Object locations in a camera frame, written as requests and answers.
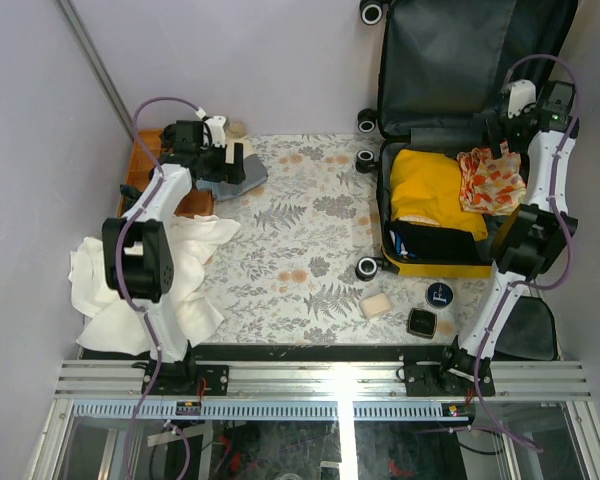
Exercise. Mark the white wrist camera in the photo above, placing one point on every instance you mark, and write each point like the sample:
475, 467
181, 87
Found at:
518, 95
214, 129

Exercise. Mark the beige soap bar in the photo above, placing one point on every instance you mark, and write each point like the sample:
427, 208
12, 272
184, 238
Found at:
376, 306

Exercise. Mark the black rolled sock top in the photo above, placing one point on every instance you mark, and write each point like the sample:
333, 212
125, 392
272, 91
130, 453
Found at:
168, 137

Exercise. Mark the black square compact case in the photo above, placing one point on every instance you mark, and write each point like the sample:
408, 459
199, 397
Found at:
422, 323

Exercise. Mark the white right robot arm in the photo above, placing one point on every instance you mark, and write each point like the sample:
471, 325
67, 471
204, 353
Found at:
524, 247

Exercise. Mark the aluminium mounting rail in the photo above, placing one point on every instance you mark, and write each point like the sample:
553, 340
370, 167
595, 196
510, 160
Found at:
508, 381

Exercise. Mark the yellow garment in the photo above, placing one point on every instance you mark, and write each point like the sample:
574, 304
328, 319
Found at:
425, 188

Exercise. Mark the round black tin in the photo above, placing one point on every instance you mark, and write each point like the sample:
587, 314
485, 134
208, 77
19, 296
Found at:
439, 295

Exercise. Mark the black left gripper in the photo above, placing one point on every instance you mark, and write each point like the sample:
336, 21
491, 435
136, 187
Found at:
226, 173

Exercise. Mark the black graphic t-shirt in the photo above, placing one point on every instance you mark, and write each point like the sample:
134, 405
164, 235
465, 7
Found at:
421, 244

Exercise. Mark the white crumpled towel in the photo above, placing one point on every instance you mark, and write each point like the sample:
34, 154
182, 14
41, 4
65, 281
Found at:
112, 326

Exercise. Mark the beige grey folded garment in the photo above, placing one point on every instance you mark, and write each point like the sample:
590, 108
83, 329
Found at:
255, 172

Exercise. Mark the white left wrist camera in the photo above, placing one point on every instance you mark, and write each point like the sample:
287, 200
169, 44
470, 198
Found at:
214, 129

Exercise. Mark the orange floral fabric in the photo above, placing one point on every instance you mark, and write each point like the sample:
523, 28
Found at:
489, 185

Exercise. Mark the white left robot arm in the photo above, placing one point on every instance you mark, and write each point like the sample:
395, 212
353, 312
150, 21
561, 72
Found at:
137, 258

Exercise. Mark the dark grey folded cloth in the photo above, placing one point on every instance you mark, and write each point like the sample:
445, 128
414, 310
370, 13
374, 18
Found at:
529, 333

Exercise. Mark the yellow open suitcase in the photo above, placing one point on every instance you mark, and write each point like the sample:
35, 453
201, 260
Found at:
443, 67

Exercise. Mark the dark green rolled sock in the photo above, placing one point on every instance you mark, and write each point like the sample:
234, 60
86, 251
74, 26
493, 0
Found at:
129, 193

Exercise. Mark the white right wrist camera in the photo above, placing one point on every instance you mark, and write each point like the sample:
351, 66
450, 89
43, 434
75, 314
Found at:
518, 95

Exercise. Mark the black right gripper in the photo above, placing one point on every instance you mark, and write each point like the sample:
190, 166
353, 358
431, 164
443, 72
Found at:
500, 124

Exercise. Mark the wooden compartment organizer tray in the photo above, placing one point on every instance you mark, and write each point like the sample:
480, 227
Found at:
195, 203

